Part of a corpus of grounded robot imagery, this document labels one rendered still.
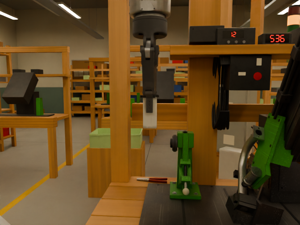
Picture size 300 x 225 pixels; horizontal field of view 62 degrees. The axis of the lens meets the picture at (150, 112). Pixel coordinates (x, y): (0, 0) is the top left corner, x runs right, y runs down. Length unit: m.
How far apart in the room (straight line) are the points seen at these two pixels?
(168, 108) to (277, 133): 0.59
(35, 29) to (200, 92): 11.61
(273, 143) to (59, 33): 11.51
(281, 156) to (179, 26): 10.39
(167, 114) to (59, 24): 11.02
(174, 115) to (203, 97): 0.19
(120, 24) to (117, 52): 0.13
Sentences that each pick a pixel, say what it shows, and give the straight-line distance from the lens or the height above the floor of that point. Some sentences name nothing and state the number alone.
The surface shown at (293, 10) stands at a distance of 1.39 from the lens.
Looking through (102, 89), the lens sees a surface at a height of 1.18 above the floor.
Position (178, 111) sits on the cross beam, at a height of 1.24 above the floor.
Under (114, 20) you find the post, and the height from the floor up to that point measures 1.68.
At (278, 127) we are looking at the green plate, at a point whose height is 1.24.
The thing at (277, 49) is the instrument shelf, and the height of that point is 1.52.
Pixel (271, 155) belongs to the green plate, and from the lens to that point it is 0.93.
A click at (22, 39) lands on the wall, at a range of 12.79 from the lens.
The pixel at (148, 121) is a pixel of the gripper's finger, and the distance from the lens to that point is 0.56.
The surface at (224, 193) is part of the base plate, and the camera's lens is 1.21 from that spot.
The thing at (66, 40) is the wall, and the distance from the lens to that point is 11.91.
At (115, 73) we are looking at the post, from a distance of 1.24.
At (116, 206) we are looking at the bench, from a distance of 1.11.
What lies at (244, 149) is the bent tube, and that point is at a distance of 1.06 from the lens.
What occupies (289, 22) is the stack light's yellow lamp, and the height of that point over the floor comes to 1.66.
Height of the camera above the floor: 1.38
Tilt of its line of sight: 6 degrees down
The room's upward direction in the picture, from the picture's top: straight up
